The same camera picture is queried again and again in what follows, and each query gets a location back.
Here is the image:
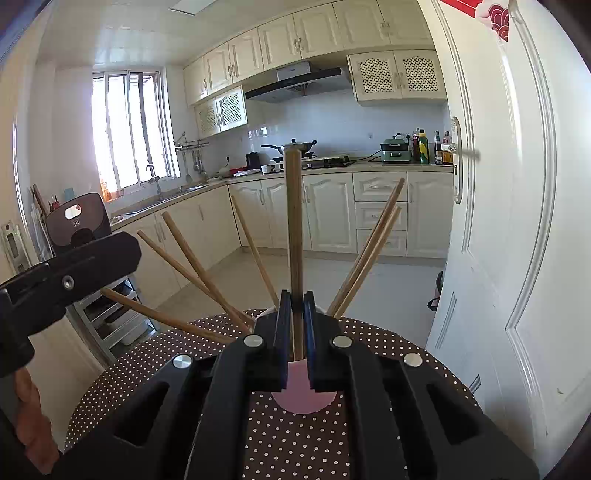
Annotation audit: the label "white door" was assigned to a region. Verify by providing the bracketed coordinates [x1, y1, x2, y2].
[418, 0, 591, 476]

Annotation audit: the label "silver door handle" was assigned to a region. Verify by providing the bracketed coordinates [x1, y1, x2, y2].
[441, 116, 482, 205]

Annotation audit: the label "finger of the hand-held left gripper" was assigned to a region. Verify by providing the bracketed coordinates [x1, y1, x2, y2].
[0, 231, 142, 336]

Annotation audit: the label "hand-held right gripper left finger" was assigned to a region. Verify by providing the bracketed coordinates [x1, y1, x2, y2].
[55, 290, 294, 480]

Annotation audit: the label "hanging kitchen utensils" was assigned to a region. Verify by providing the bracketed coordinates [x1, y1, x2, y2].
[182, 150, 206, 183]

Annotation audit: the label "wide lattice door cabinet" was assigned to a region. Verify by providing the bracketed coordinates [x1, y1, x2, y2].
[347, 49, 448, 107]

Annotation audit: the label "bundle of wooden chopsticks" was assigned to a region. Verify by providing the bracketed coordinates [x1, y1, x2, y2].
[108, 172, 455, 308]

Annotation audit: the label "metal shelf rack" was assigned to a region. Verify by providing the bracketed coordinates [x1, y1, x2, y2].
[67, 277, 160, 365]

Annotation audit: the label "cream upper wall cabinets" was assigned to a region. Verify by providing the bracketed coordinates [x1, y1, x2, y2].
[183, 0, 435, 108]

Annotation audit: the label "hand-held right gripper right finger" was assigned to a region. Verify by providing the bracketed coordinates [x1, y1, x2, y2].
[302, 290, 541, 480]

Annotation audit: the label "range hood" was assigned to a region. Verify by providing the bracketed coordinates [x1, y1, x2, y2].
[245, 61, 352, 103]

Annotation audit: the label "small lattice door cabinet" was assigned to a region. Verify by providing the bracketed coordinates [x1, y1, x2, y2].
[194, 85, 249, 139]

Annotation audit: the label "person's left hand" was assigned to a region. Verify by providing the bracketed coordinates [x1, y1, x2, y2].
[15, 368, 62, 474]

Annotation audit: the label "wire wall rack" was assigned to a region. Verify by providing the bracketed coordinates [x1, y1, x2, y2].
[173, 132, 209, 151]

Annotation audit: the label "chrome faucet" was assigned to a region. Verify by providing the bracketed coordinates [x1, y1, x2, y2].
[147, 165, 164, 201]

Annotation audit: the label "dark brown appliance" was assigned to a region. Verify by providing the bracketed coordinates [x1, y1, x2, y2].
[44, 193, 113, 256]

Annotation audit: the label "steel wok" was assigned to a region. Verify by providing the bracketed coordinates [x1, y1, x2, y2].
[261, 138, 318, 158]

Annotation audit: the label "dark bag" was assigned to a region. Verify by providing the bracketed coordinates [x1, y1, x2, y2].
[427, 271, 444, 312]

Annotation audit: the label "gas stove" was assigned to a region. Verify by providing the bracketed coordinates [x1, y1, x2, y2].
[272, 156, 356, 168]

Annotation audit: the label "kitchen window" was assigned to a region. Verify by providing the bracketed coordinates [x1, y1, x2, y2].
[90, 69, 181, 195]

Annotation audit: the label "pink cup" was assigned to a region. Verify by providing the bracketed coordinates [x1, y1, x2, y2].
[270, 360, 340, 415]

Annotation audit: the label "green cooking appliance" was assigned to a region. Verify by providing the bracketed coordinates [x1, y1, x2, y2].
[379, 134, 413, 164]

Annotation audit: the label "upright cutting boards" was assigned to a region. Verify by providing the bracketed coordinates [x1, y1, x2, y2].
[28, 184, 52, 229]

